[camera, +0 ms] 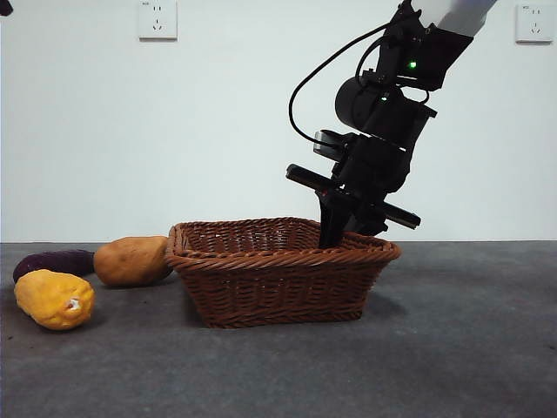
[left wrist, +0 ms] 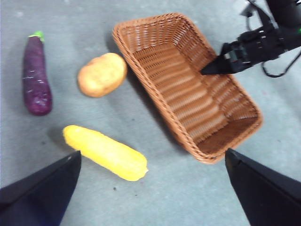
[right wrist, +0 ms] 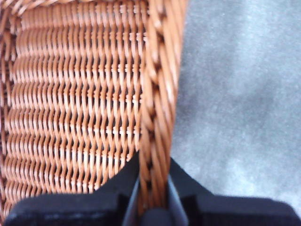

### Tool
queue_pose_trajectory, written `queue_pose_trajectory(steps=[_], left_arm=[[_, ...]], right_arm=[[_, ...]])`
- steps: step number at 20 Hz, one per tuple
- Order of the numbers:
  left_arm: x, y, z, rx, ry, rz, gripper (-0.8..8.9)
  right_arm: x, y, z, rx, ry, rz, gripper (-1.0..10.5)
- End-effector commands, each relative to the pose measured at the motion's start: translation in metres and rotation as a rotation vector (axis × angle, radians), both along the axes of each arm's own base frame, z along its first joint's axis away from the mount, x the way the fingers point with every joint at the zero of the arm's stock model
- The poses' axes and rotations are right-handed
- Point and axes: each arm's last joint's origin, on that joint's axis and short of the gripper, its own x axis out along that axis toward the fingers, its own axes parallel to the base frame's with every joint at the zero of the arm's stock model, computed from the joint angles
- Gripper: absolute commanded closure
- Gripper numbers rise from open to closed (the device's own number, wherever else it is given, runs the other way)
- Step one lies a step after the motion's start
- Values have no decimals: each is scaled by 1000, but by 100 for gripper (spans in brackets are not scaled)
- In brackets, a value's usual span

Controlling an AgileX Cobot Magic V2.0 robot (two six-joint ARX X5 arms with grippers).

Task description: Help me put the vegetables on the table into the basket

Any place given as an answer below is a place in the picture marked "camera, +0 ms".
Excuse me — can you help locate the brown woven wicker basket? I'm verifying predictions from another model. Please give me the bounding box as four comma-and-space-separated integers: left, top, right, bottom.
164, 217, 402, 330

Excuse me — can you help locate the tan potato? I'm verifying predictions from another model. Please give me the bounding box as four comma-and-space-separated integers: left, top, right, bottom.
93, 235, 174, 287

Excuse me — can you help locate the purple eggplant with green stem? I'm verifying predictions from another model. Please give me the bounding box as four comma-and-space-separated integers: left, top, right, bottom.
11, 249, 96, 284

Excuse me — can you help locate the yellow corn cob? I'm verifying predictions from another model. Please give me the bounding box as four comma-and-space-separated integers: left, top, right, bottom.
13, 268, 96, 332

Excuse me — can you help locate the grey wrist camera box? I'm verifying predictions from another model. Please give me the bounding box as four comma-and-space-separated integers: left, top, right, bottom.
312, 129, 356, 165

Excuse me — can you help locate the short black arm cable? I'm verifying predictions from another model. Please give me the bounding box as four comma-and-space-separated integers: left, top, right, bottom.
356, 37, 391, 80

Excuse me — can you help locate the white wall socket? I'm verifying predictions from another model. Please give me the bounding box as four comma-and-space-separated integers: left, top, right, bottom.
514, 3, 547, 44
138, 0, 178, 43

